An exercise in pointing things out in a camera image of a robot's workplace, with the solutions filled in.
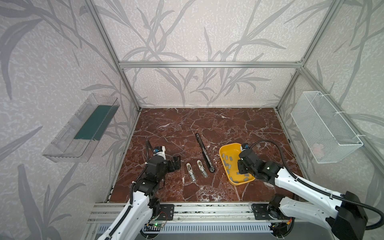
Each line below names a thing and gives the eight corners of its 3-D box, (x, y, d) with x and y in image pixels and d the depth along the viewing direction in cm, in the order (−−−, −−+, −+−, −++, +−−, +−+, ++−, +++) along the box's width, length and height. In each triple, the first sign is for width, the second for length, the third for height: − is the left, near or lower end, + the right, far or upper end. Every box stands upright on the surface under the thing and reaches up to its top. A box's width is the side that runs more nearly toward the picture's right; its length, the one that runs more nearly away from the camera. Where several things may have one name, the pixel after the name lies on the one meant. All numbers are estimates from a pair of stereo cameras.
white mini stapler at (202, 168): (205, 178, 86) (205, 174, 82) (197, 165, 92) (196, 160, 87) (207, 176, 87) (208, 172, 83) (199, 163, 92) (199, 159, 88)
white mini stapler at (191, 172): (192, 182, 85) (192, 178, 81) (186, 167, 91) (185, 163, 86) (196, 180, 86) (196, 177, 81) (190, 166, 92) (189, 162, 87)
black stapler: (209, 173, 89) (210, 171, 86) (194, 136, 106) (194, 134, 104) (215, 171, 89) (215, 169, 87) (198, 135, 107) (198, 132, 104)
